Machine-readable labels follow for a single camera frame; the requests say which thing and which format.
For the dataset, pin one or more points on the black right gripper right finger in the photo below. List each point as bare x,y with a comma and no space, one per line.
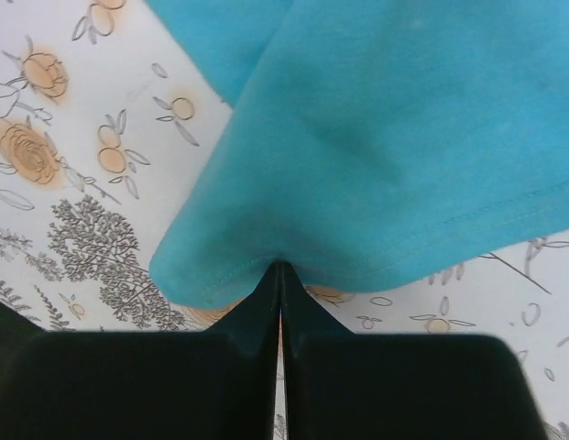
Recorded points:
343,385

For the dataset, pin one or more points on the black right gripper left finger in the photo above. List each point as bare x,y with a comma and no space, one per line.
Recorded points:
219,383

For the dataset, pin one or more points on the turquoise t shirt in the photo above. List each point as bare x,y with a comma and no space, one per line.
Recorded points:
372,143

